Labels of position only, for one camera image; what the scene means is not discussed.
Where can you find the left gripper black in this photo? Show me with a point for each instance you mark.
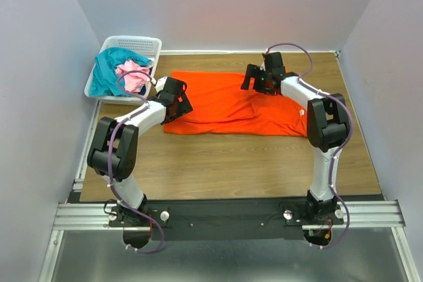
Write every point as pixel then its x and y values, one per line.
pixel 184 106

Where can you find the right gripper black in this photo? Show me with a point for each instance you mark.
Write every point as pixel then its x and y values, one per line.
pixel 251 72

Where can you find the orange t shirt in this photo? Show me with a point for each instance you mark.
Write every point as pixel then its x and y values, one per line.
pixel 221 106

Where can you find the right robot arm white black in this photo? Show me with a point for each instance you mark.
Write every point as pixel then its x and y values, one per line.
pixel 328 126

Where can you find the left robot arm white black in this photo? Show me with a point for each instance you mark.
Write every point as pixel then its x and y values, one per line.
pixel 113 150

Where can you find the pink t shirt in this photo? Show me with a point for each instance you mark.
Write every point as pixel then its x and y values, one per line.
pixel 134 81

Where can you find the teal t shirt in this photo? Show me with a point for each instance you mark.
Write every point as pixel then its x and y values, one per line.
pixel 105 81

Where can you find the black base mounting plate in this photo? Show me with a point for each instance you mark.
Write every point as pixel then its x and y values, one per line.
pixel 228 219

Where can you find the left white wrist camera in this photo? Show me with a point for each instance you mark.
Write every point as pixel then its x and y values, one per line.
pixel 160 84

